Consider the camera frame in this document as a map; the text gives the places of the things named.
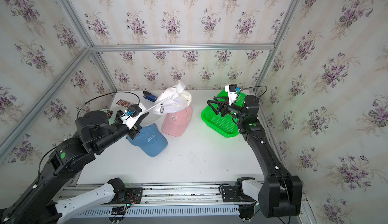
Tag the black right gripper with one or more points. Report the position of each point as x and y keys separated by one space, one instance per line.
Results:
x=226 y=106

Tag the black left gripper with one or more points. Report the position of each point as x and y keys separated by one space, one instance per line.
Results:
x=134 y=130

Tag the light blue baseball cap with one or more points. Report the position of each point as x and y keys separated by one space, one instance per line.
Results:
x=150 y=140

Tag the pink baseball cap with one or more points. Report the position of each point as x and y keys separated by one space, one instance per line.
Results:
x=175 y=124

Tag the grey white baseball cap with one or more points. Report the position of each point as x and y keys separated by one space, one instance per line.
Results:
x=172 y=100

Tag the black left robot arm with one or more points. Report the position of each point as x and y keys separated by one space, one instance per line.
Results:
x=94 y=134

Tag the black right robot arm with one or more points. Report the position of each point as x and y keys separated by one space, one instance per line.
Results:
x=280 y=194

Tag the green plastic basket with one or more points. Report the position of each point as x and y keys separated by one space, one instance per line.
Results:
x=222 y=125

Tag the mint green pen cup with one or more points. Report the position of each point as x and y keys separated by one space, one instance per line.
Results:
x=110 y=114

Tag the blue black stapler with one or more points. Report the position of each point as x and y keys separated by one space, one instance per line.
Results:
x=149 y=96

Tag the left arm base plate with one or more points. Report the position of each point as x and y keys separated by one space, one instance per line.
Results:
x=131 y=196

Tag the aluminium mounting rail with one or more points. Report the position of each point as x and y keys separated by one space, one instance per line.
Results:
x=185 y=194

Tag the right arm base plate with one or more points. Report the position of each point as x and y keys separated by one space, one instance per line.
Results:
x=232 y=193

